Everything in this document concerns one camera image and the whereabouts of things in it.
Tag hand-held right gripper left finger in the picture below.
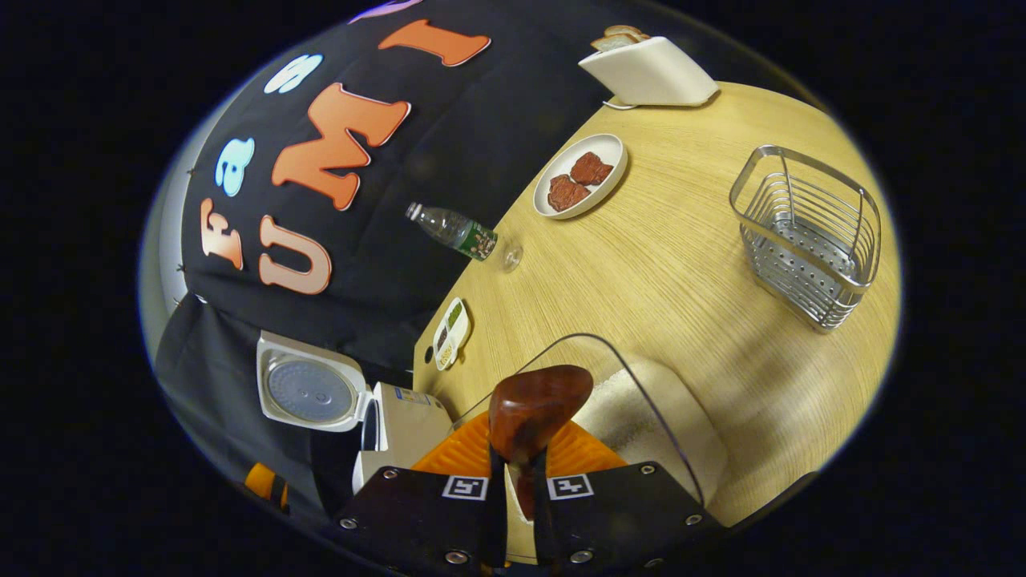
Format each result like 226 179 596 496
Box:
325 413 507 577

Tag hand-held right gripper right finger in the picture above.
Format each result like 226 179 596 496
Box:
533 422 726 577

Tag brown wooden spoon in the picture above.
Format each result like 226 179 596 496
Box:
489 365 594 518

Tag white rice cooker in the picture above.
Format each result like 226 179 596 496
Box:
256 330 454 496

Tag clear rice container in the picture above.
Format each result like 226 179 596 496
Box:
453 333 730 562

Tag metal wire chopstick holder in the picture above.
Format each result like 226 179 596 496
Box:
729 144 883 333

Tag white divided grain tray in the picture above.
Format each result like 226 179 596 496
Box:
433 297 472 371

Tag clear plastic water bottle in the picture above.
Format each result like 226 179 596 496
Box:
405 202 523 273

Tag white plate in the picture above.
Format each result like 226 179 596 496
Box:
533 133 628 220

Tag white toaster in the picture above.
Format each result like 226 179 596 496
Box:
579 36 720 107

